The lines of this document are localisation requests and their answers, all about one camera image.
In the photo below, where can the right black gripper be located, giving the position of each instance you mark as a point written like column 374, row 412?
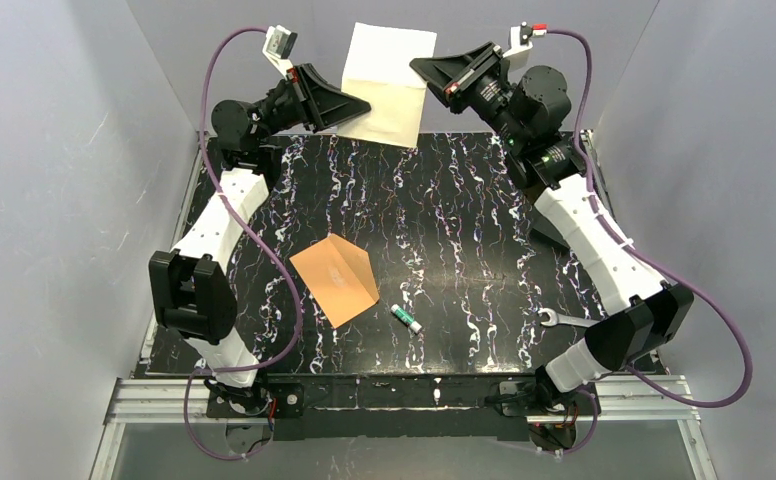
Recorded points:
column 466, row 72

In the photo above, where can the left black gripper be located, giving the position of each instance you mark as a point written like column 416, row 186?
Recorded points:
column 302, row 96

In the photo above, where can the beige ornate letter sheet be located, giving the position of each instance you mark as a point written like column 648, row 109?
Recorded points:
column 377, row 70

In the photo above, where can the orange paper envelope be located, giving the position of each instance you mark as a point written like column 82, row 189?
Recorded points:
column 339, row 276

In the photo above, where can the green white glue stick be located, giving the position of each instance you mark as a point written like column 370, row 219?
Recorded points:
column 406, row 318

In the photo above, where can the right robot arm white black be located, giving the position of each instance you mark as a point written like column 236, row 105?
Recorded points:
column 644, row 311

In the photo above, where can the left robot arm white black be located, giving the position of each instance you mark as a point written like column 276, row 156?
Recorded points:
column 190, row 289

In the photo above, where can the black square pad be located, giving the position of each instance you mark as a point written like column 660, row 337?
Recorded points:
column 543, row 229

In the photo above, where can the silver open-end wrench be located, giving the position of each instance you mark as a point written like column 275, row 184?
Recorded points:
column 551, row 318

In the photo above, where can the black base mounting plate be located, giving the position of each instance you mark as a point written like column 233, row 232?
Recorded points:
column 506, row 407

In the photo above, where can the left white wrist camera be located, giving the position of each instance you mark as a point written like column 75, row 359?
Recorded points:
column 277, row 47

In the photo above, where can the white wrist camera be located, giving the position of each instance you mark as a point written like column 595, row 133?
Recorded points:
column 521, row 43
column 277, row 47

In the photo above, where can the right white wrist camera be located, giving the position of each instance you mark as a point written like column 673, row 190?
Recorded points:
column 521, row 43

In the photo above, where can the aluminium frame rail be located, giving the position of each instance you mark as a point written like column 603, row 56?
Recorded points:
column 174, row 401

